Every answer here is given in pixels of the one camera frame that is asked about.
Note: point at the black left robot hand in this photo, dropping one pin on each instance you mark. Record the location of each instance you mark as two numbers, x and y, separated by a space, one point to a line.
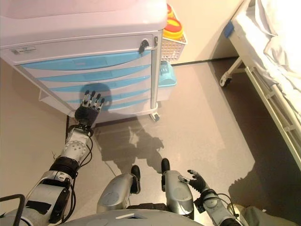
85 114

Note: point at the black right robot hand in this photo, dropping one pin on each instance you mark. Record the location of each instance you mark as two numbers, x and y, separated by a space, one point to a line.
198 182

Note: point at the blue fronted cart drawer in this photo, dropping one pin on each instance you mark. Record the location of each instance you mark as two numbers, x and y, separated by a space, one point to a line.
131 103
94 75
82 63
131 82
131 94

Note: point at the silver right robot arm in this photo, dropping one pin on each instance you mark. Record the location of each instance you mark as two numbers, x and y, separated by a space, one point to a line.
214 204

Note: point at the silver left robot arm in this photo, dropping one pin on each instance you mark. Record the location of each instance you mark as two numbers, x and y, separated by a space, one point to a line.
75 146

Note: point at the white side bin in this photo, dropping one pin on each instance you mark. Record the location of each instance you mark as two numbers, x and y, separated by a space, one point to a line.
50 100

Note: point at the black left robot foot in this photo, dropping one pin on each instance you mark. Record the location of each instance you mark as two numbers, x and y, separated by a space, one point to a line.
135 171

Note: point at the cart caster wheel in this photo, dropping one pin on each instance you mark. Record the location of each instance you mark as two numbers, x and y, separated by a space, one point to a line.
155 117

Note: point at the grey robot torso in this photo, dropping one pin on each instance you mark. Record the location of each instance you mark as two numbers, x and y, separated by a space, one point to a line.
129 219

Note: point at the olive bystander trousers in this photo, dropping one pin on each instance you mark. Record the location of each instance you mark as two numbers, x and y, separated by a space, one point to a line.
270 216

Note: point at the silver left robot leg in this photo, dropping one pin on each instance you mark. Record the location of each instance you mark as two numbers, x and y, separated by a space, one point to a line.
115 193

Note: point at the white medical cart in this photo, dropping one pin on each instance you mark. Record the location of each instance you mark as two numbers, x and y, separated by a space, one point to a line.
82 28

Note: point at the light blue lidded bin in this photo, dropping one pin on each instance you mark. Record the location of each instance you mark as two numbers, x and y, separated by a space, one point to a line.
167 80

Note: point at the black cart key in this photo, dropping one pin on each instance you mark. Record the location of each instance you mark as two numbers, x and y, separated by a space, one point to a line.
143 46

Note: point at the cart label sticker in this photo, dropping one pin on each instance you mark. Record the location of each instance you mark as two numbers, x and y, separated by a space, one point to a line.
22 50

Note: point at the silver cart latch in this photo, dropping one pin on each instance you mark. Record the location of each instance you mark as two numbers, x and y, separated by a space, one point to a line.
156 42

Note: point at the bed caster wheel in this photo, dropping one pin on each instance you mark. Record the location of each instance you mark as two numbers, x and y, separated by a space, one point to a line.
225 82

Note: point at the white perforated side basket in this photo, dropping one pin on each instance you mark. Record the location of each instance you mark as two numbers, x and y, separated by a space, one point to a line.
171 49

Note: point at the yellow sharps container red lid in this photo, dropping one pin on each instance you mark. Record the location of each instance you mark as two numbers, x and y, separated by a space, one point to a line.
169 11
172 28

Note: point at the blue bed corner bumper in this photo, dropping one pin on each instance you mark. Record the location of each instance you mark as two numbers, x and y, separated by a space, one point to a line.
228 29

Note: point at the white bed sheet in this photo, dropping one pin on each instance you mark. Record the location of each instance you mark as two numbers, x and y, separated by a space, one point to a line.
277 35

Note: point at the white hospital bed frame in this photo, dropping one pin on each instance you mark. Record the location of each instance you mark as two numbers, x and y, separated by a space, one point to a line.
270 94

